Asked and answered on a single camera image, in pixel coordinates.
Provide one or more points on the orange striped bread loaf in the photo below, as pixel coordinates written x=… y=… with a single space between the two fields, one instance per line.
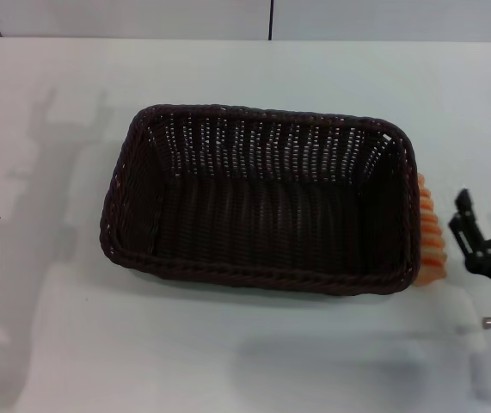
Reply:
x=432 y=241

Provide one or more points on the dark brown woven basket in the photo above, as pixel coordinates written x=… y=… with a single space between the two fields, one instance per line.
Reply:
x=262 y=215

